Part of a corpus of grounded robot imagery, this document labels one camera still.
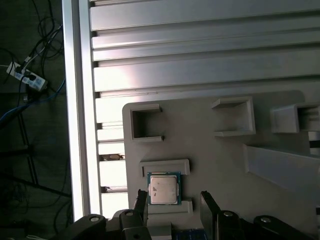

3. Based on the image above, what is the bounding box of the silver green CPU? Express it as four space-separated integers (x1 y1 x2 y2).
146 171 183 206

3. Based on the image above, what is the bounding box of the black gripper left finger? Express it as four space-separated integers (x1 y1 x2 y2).
53 189 152 240

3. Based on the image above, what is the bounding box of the blue floor cable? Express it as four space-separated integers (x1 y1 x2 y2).
0 77 67 126

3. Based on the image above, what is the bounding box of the black metal floor frame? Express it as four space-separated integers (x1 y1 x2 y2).
0 109 74 199

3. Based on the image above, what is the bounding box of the white power strip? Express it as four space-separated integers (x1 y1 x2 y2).
6 61 48 92

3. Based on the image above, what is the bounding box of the blue RAM stick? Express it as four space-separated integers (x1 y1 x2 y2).
174 229 208 240

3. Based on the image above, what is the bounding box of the grey plastic parts rack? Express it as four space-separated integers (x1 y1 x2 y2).
121 89 320 240

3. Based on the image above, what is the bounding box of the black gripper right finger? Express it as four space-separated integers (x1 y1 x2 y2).
199 190 316 240

